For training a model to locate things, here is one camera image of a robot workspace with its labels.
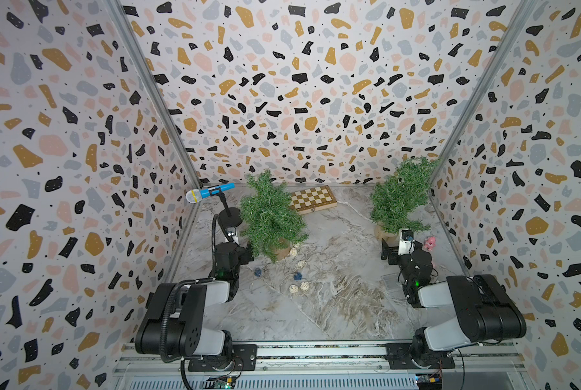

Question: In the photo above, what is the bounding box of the right green christmas tree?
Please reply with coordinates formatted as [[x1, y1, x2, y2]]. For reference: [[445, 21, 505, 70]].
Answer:
[[370, 157, 439, 234]]

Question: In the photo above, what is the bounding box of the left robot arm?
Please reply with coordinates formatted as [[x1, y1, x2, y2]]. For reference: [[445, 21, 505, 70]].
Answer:
[[134, 242, 254, 370]]

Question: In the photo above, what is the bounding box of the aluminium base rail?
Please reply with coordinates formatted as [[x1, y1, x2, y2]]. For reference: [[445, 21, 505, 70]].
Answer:
[[110, 340, 535, 389]]

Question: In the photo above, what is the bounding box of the left green christmas tree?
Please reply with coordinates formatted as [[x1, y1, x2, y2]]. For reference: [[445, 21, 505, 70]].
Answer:
[[239, 170, 308, 263]]

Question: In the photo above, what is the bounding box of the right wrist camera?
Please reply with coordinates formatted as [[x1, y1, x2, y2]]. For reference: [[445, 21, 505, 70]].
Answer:
[[398, 229, 415, 256]]

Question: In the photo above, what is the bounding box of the blue toy microphone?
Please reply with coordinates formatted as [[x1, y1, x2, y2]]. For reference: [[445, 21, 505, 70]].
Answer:
[[186, 183, 235, 204]]

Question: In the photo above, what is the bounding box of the green christmas tree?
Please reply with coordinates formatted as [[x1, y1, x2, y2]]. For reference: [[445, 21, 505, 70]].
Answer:
[[239, 170, 308, 263], [370, 157, 439, 234]]

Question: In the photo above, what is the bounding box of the wooden chessboard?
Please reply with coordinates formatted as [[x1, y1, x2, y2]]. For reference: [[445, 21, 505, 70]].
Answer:
[[290, 185, 337, 215]]

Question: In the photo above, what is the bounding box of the pink pig toy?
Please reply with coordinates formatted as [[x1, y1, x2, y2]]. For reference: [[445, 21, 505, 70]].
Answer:
[[423, 237, 437, 252]]

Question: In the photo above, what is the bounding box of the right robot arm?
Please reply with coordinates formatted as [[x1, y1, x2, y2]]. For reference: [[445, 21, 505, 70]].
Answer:
[[381, 231, 527, 369]]

